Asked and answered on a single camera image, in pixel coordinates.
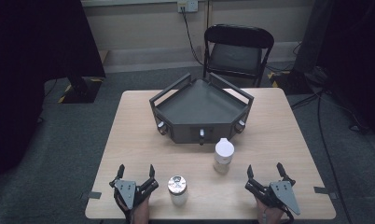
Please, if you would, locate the dark grey corner rack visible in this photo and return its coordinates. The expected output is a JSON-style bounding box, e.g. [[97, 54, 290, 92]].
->
[[148, 72, 256, 147]]

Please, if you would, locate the black curtain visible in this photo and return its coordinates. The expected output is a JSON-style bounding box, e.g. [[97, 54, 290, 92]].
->
[[0, 0, 106, 189]]

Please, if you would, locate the person's right hand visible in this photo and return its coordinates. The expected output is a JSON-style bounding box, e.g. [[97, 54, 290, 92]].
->
[[255, 197, 286, 224]]

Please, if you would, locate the dark curtain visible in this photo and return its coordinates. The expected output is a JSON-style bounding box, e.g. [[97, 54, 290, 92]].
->
[[317, 0, 375, 139]]

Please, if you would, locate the black power cable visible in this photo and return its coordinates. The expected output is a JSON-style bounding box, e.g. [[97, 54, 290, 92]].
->
[[180, 7, 206, 67]]

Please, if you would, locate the black floor cable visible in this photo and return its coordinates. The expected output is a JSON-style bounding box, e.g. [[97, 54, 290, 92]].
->
[[316, 90, 354, 224]]

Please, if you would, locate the black stand base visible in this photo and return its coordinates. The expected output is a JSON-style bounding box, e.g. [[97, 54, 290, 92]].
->
[[57, 75, 104, 105]]

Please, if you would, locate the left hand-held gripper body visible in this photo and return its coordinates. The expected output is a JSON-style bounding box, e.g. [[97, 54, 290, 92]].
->
[[109, 177, 160, 223]]

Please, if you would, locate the metal lid glass jar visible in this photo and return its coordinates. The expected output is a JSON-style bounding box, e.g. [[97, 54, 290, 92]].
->
[[167, 175, 189, 207]]

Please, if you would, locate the white lid glass jar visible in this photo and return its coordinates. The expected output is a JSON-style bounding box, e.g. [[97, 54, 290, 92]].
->
[[213, 137, 236, 175]]

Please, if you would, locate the white wall socket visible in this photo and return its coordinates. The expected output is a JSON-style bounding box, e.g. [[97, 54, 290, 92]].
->
[[176, 0, 200, 14]]

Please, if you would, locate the person's left hand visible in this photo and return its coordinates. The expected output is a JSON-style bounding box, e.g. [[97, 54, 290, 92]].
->
[[118, 195, 151, 224]]

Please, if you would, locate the black folding chair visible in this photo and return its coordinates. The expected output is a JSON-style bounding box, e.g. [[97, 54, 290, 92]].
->
[[202, 23, 275, 88]]

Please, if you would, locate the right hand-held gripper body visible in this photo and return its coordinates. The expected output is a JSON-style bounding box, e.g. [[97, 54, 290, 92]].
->
[[244, 178, 302, 218]]

